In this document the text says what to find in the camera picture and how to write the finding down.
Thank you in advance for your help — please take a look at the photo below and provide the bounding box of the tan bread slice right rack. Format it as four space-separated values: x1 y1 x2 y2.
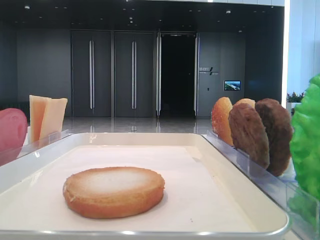
234 98 256 108

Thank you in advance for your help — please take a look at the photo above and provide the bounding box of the clear right bread holder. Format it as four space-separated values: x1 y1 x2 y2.
202 130 237 163

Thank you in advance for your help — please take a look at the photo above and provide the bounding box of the orange bread slice right rack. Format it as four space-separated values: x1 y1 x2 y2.
211 97 234 146

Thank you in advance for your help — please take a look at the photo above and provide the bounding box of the green lettuce leaf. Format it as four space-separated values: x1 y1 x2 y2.
286 73 320 228

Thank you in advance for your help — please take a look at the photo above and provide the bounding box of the white rectangular tray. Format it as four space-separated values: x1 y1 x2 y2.
0 133 290 240

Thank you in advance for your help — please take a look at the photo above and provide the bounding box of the clear tomato slice holder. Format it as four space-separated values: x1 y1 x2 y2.
0 146 23 166

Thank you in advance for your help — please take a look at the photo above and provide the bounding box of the dark double door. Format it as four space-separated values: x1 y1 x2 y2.
71 30 156 118

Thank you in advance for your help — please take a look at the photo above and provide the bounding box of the front yellow cheese slice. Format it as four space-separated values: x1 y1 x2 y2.
39 98 68 139

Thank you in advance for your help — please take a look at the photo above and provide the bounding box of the clear meat patty holder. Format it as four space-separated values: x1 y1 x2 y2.
232 146 298 186

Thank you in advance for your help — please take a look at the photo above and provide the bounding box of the rear orange cheese slice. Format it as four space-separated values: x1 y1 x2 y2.
29 95 51 143

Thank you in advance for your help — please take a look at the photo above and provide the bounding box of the wall mounted display screen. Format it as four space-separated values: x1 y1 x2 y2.
223 80 241 91

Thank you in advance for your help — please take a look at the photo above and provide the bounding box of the round bread slice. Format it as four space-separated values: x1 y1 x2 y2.
62 166 165 219

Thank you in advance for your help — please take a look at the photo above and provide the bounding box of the front brown meat patty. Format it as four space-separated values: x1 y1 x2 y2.
228 103 270 169

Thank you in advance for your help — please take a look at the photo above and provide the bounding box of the clear cheese slice holder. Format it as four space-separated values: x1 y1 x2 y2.
19 127 71 156

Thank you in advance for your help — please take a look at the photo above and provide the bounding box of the rear brown meat patty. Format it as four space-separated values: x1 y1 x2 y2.
255 98 293 177

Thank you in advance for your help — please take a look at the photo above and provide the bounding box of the brown meat patty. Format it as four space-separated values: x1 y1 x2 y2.
228 103 270 169
255 98 293 177

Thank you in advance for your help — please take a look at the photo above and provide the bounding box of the potted flower plant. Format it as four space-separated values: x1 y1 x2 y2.
286 92 305 103

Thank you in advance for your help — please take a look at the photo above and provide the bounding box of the clear lettuce holder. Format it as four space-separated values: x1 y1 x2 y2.
286 182 320 240

